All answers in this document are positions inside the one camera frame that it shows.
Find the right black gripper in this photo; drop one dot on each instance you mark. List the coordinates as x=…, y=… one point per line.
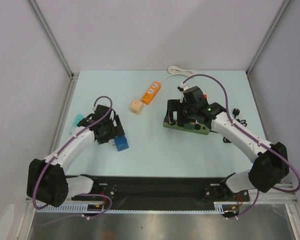
x=176, y=110

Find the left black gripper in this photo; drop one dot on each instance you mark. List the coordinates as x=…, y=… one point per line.
x=117, y=130

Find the blue cube plug adapter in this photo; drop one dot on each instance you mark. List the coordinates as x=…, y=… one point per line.
x=121, y=143

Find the olive green power strip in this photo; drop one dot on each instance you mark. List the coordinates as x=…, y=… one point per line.
x=202, y=129

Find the beige cube plug adapter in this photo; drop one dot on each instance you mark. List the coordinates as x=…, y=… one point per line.
x=136, y=107

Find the teal triangular power strip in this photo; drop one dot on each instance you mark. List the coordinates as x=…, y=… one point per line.
x=77, y=119

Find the dark green cube plug adapter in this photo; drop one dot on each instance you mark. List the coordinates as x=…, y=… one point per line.
x=189, y=125

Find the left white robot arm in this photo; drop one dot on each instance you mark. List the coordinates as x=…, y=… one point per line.
x=47, y=181

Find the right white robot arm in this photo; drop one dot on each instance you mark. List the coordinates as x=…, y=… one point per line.
x=268, y=168

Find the orange power strip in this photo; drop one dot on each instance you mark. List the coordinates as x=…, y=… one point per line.
x=151, y=93

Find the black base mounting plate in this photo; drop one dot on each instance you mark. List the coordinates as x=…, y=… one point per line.
x=163, y=191

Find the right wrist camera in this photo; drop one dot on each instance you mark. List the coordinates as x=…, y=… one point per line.
x=182, y=88

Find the white slotted cable duct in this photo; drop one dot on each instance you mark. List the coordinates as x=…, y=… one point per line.
x=98, y=207

